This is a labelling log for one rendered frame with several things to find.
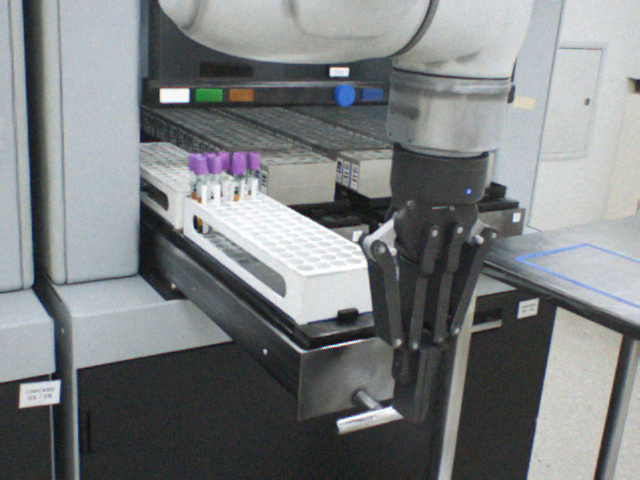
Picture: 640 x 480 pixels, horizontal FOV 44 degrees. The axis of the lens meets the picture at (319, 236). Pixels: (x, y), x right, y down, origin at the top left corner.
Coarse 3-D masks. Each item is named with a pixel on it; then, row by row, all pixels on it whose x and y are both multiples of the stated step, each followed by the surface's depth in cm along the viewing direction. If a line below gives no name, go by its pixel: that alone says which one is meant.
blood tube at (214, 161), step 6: (216, 156) 93; (210, 162) 92; (216, 162) 92; (210, 168) 92; (216, 168) 92; (210, 174) 93; (216, 174) 93; (210, 180) 93; (216, 180) 93; (210, 186) 93; (216, 186) 93; (216, 192) 93; (216, 198) 93
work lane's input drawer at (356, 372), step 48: (144, 240) 104; (192, 288) 91; (240, 288) 82; (240, 336) 81; (288, 336) 73; (336, 336) 72; (288, 384) 73; (336, 384) 73; (384, 384) 76; (336, 432) 69
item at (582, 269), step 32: (608, 224) 114; (512, 256) 96; (544, 256) 97; (576, 256) 98; (608, 256) 99; (544, 288) 88; (576, 288) 87; (608, 288) 88; (608, 320) 81; (448, 352) 102; (448, 384) 103; (448, 416) 104; (608, 416) 133; (448, 448) 106; (608, 448) 134
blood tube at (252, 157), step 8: (248, 160) 96; (256, 160) 96; (248, 168) 96; (256, 168) 96; (248, 176) 97; (256, 176) 97; (248, 184) 97; (256, 184) 97; (248, 192) 98; (256, 192) 98
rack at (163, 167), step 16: (144, 144) 123; (160, 144) 124; (144, 160) 112; (160, 160) 113; (176, 160) 114; (144, 176) 107; (160, 176) 104; (176, 176) 105; (144, 192) 115; (160, 192) 117; (176, 192) 98; (160, 208) 103; (176, 208) 98; (176, 224) 99
